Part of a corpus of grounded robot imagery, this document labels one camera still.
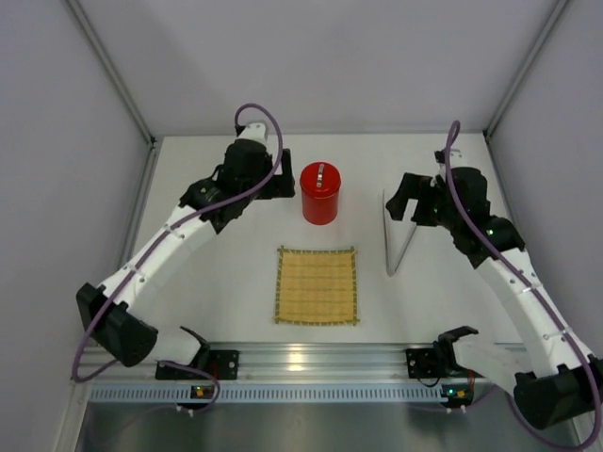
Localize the slotted cable duct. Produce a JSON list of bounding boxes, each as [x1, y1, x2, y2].
[[90, 383, 447, 404]]

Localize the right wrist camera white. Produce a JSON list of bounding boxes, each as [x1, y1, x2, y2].
[[434, 149, 467, 179]]

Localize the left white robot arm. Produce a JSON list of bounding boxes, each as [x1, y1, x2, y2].
[[75, 138, 295, 367]]

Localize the metal tongs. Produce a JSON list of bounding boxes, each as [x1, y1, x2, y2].
[[382, 189, 417, 278]]

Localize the purple cable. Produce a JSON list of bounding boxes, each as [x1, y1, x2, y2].
[[445, 121, 603, 448], [71, 103, 284, 415]]

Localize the right aluminium frame post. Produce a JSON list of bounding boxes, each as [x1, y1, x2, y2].
[[484, 0, 574, 340]]

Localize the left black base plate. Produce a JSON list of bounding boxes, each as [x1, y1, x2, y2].
[[155, 349, 239, 380]]

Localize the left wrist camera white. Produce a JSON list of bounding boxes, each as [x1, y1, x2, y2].
[[236, 121, 269, 146]]

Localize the red cylindrical container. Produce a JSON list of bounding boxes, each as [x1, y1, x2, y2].
[[301, 188, 340, 225]]

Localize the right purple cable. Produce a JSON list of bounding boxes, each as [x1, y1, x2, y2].
[[445, 121, 603, 448]]

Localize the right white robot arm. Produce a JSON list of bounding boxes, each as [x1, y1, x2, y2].
[[384, 167, 602, 430]]

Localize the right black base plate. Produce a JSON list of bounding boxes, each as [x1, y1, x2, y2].
[[404, 347, 482, 379]]

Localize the aluminium frame post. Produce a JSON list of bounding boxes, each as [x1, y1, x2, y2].
[[484, 0, 574, 340], [63, 0, 157, 265]]

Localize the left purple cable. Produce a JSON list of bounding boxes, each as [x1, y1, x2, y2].
[[71, 103, 284, 415]]

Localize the left aluminium frame post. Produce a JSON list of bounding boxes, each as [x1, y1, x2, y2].
[[63, 0, 157, 265]]

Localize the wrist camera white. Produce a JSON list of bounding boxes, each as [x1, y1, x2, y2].
[[236, 121, 269, 146], [434, 149, 467, 179]]

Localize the red lid with handle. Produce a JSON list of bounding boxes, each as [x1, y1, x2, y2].
[[300, 162, 341, 198]]

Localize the bamboo tray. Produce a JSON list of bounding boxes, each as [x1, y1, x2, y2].
[[273, 247, 359, 327]]

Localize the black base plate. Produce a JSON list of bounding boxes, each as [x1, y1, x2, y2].
[[404, 347, 482, 379], [155, 349, 239, 380]]

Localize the aluminium mounting rail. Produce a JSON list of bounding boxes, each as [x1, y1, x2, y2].
[[70, 342, 529, 383]]

